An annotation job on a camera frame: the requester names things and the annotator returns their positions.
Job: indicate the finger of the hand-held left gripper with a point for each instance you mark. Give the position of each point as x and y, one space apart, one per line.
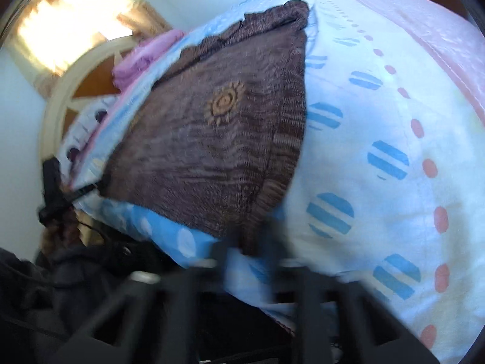
53 193

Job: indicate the pink dotted bed sheet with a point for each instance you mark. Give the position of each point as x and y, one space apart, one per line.
435 38

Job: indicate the brown knitted sweater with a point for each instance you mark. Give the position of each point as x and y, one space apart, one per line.
212 151

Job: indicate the wide yellow curtain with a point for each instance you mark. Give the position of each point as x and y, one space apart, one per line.
57 26

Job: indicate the blue printed bedspread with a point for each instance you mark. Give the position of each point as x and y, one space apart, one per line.
360 140

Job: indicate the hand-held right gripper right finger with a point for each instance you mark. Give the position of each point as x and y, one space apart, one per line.
280 258

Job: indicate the white patterned pillow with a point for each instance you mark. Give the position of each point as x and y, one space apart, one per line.
81 129

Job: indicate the narrow yellow curtain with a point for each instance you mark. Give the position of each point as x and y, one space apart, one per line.
147 19

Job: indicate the person's dark jacket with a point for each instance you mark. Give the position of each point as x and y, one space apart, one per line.
57 303

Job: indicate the cream and wood headboard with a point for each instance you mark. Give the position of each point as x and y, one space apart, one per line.
53 113

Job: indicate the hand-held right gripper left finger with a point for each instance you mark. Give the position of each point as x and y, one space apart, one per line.
218 269

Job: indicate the folded pink blanket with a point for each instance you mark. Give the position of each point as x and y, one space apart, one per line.
144 60

